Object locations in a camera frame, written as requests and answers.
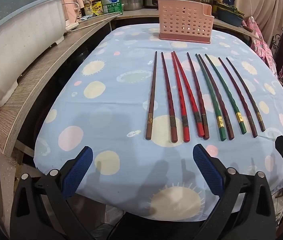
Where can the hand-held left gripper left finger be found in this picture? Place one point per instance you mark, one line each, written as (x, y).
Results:
(77, 170)

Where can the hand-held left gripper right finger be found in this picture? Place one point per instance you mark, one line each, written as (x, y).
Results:
(207, 170)

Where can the green chopstick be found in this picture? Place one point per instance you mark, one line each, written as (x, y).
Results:
(242, 127)
(222, 132)

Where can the dark brown chopstick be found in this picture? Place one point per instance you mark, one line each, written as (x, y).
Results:
(261, 125)

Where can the dark red patterned chopstick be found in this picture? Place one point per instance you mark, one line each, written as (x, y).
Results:
(196, 92)
(167, 97)

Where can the pink perforated utensil basket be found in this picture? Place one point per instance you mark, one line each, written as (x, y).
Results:
(181, 20)

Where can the blue planet print tablecloth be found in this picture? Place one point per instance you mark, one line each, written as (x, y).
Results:
(119, 92)

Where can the wooden counter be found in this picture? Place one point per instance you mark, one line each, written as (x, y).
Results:
(44, 67)

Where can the black metal rack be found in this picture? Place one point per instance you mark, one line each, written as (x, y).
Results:
(282, 41)

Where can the pink floral cloth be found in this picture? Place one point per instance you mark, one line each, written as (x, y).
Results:
(259, 42)

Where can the white dish drainer with lid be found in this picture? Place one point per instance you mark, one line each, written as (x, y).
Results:
(14, 55)

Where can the dark green tray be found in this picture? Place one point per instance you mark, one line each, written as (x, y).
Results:
(230, 16)

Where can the soy sauce bottle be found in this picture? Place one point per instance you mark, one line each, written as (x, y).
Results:
(88, 8)

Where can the yellow seasoning packet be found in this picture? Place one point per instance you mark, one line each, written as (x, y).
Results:
(98, 8)

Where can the pink electric kettle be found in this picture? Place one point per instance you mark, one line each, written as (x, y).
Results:
(72, 7)

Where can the green detergent bag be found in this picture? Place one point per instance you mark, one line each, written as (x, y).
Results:
(111, 2)

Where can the steel pot with lid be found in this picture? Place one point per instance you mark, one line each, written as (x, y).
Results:
(132, 3)

